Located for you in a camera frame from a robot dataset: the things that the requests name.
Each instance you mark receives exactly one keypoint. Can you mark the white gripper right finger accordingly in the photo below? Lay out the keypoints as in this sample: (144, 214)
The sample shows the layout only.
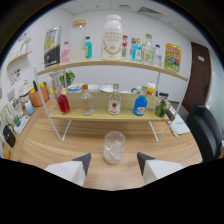
(156, 168)

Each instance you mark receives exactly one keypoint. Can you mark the large black silver can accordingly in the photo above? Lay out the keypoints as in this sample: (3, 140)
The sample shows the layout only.
(52, 46)

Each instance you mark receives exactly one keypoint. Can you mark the white bowl red rim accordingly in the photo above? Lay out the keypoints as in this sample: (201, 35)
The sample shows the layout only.
(106, 88)

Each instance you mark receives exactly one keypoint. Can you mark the small pink bottle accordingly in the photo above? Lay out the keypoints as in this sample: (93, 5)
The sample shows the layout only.
(65, 55)

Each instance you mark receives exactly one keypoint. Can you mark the white frame wooden shelf rack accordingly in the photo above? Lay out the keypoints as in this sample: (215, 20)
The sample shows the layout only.
(106, 115)

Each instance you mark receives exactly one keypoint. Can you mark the clear bottle green cap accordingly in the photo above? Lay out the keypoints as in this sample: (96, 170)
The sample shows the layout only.
(148, 51)

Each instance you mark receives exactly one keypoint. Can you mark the orange storage basket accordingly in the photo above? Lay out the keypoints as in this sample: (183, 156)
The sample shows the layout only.
(38, 97)

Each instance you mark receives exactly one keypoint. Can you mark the wooden wall shelf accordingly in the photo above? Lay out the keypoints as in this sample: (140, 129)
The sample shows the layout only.
(20, 57)

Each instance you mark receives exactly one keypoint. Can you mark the white paper notebook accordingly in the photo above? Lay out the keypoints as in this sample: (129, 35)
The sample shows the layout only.
(180, 126)

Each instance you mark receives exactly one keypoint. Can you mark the blue bottle orange cap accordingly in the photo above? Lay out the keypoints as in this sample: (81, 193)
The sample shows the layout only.
(137, 52)

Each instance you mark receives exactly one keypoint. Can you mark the red wall poster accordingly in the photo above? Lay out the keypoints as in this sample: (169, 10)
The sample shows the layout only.
(124, 46)

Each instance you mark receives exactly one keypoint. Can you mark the green mug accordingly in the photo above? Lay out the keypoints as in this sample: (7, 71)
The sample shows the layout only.
(136, 90)

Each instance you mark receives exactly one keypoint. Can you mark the clear glass with ice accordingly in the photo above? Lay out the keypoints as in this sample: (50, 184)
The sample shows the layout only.
(114, 148)

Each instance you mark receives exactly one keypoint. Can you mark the blue rimmed bowl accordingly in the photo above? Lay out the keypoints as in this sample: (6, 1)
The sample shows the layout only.
(75, 88)

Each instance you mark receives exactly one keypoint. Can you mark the white cup red lid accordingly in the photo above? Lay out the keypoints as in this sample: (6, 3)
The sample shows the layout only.
(151, 88)

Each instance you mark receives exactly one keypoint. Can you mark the brown door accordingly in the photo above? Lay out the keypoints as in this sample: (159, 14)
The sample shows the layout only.
(198, 76)

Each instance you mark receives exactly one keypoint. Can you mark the black chair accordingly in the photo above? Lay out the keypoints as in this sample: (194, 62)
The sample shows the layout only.
(205, 133)

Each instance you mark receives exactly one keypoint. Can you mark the bottle with green limes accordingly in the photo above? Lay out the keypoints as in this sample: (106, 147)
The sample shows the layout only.
(161, 107)

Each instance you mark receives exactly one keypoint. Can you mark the white tray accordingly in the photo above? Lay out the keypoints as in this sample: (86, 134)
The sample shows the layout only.
(21, 125)

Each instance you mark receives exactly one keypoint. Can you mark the red liquid bottle white cap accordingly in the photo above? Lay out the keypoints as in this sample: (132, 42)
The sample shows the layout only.
(63, 104)

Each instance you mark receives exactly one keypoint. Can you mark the small teal bottle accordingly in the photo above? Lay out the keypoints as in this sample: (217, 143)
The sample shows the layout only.
(88, 49)

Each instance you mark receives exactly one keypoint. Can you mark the large clear cork-lid bottle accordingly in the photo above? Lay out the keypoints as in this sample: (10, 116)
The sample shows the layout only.
(77, 41)

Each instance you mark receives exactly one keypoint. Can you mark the clear bottle orange cap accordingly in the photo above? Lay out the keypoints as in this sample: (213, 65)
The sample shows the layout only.
(87, 105)

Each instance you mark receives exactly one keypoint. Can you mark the blue wall poster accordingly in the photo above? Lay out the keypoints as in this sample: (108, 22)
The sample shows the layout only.
(132, 43)

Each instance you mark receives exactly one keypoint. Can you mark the clear bottle red label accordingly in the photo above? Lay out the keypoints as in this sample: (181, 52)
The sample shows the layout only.
(114, 105)

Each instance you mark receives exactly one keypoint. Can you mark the large white milk bottle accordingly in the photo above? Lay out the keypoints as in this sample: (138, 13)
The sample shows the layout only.
(112, 38)

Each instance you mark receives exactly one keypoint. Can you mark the blue bottle silver cap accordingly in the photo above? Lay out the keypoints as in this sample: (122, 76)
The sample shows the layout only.
(140, 105)

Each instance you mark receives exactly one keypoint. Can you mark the black bag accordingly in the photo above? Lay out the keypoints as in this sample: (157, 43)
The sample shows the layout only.
(9, 136)

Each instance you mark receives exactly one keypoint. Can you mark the small green potted plant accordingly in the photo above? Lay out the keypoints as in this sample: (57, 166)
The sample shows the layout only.
(68, 78)

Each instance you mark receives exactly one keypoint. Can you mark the light blue plastic bottle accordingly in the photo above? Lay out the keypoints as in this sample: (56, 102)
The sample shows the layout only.
(29, 108)

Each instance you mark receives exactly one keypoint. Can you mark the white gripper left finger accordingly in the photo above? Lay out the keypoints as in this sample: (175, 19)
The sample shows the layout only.
(71, 170)

